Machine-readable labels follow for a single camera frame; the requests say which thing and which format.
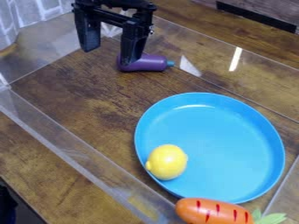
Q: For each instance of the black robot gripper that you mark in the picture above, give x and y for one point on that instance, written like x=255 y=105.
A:
x=131 y=13

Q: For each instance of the yellow toy lemon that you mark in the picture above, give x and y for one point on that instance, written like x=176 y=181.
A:
x=167 y=162

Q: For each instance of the blue plastic plate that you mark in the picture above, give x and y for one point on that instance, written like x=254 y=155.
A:
x=236 y=155

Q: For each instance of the orange toy carrot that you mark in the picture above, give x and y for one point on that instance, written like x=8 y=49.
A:
x=208 y=211

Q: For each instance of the purple toy eggplant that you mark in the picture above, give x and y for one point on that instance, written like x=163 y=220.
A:
x=149 y=62

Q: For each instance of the clear acrylic enclosure wall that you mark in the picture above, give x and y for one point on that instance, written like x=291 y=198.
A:
x=69 y=109

